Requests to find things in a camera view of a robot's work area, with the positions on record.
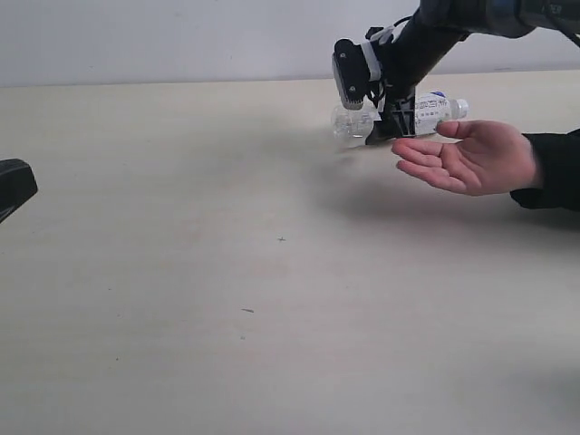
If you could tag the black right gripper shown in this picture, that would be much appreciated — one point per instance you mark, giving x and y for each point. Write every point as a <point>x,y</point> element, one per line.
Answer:
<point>394,66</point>

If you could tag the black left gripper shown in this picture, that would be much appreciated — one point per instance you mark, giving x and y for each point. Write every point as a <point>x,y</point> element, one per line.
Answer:
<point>17,186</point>

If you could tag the clear blue label tea bottle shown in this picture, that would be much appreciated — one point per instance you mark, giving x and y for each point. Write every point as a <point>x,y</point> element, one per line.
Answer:
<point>375,124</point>

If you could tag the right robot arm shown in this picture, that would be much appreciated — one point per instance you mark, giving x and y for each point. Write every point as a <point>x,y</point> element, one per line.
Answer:
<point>447,23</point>

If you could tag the person's open hand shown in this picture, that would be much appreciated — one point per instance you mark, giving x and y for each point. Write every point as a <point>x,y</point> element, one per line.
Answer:
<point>480,158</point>

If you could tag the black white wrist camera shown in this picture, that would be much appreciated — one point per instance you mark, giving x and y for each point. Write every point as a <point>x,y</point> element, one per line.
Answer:
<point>357,73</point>

